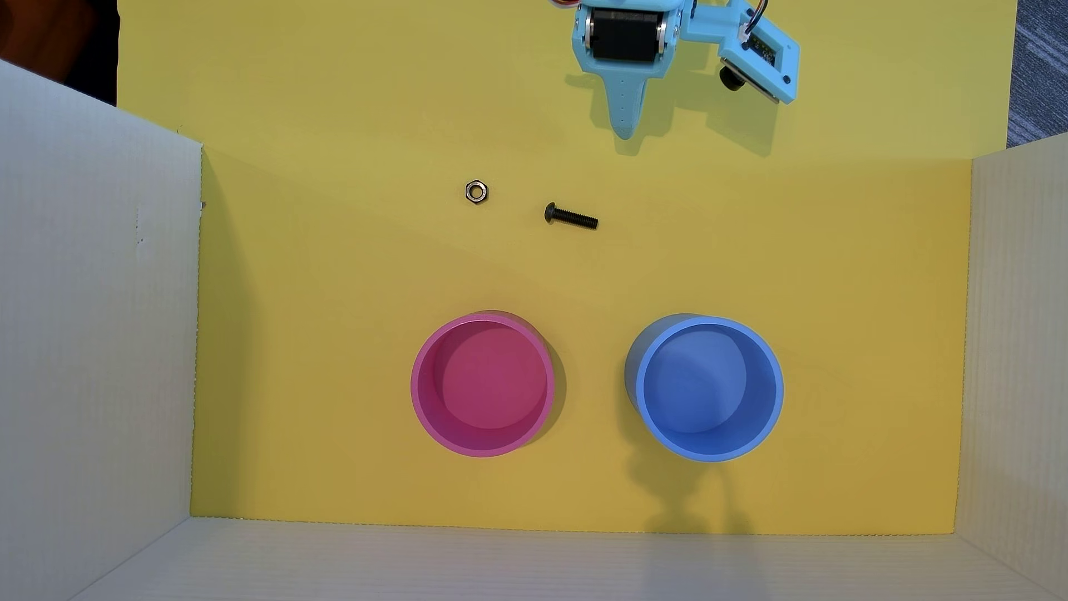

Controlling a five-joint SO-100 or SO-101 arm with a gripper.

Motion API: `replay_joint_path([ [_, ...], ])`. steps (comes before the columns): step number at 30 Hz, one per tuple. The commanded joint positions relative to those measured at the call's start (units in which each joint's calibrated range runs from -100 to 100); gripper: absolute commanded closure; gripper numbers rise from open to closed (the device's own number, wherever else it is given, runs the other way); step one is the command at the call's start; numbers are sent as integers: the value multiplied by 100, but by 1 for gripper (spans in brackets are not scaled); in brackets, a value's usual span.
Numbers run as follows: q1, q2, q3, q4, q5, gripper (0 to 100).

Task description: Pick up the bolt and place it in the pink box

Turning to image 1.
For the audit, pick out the light blue gripper camera module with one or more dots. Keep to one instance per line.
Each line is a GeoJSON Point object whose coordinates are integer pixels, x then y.
{"type": "Point", "coordinates": [763, 54]}

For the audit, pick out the silver hex nut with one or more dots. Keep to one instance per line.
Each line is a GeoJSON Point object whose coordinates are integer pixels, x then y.
{"type": "Point", "coordinates": [476, 192]}

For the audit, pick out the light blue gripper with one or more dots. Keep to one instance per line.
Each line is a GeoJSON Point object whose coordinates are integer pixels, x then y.
{"type": "Point", "coordinates": [622, 34]}

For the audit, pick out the white corrugated cardboard enclosure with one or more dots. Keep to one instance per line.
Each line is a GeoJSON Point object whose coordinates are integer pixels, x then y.
{"type": "Point", "coordinates": [92, 334]}

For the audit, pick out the yellow paper mat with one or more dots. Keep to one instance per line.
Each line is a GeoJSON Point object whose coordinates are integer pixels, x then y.
{"type": "Point", "coordinates": [350, 275]}

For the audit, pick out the pink round cup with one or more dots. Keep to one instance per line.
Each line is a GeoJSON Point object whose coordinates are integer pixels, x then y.
{"type": "Point", "coordinates": [482, 386]}

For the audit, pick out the blue round cup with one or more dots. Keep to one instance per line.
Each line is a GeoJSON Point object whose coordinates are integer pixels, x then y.
{"type": "Point", "coordinates": [707, 389]}

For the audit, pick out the black bolt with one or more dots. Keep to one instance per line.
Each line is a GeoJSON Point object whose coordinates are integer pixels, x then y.
{"type": "Point", "coordinates": [571, 217]}

